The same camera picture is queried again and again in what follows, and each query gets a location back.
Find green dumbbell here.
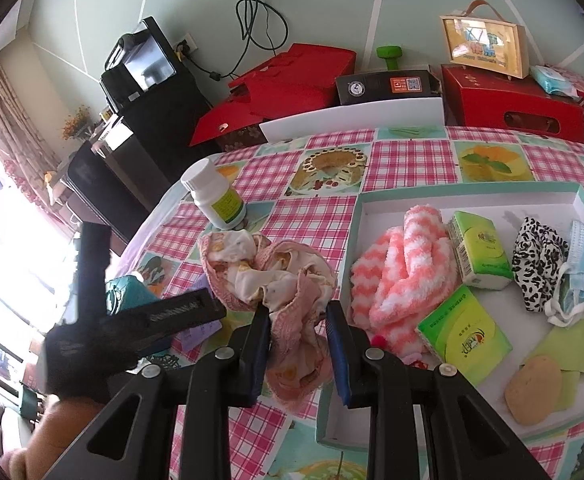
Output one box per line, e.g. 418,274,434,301
376,46,405,72

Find white shallow box teal rim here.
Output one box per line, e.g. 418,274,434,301
316,181,584,453

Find light green cloth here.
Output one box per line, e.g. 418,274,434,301
519,310,584,408

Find flat red gift box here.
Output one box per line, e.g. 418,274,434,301
227,43,357,111

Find teal fabric pouch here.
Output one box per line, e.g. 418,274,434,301
103,274,145,316

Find red gift box right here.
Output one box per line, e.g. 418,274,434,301
440,64,584,145

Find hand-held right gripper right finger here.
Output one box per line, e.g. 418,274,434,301
324,300,560,480

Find black countertop appliance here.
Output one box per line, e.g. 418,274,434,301
99,16,180,113

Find pink printed cloth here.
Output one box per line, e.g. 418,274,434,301
197,229,340,401

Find patterned curtain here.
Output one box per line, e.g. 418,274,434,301
0,57,60,196

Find red box gold clasp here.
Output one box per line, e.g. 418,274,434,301
188,95,267,148

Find person's left forearm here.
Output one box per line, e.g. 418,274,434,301
2,395,118,480

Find black wall cables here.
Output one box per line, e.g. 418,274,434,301
234,0,290,53

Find green tissue pack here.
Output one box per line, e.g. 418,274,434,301
446,210,515,292
417,285,513,378

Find leopard print scrunchie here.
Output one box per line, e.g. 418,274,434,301
514,216,571,313

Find dark brown patterned box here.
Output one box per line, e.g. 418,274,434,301
219,127,267,153

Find blue face mask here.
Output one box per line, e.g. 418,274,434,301
544,220,584,328

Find wall socket with plug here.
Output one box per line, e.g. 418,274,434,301
174,34,200,58

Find lilac paper card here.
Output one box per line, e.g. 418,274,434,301
177,322,223,352

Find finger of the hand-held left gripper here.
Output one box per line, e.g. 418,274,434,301
78,221,114,323

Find white pill bottle green label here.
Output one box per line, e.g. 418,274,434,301
180,158,247,231

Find yellow dried flowers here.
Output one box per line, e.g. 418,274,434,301
61,105,93,141

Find pink white fuzzy socks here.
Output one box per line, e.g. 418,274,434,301
349,205,460,356

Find pale pink fuzzy hair tie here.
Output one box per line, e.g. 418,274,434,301
401,351,431,370

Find beige oval sponge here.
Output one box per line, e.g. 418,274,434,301
504,355,563,426

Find black box orange label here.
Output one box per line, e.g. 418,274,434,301
335,69,445,107

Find white chair backrest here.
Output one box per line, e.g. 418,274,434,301
259,96,446,145

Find tall black cabinet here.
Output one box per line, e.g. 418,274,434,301
99,67,213,191

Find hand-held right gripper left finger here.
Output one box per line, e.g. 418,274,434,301
42,304,273,480

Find low black cabinet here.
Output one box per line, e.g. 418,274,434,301
64,115,173,256

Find light blue wipes pack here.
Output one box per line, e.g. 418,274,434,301
529,65,580,98

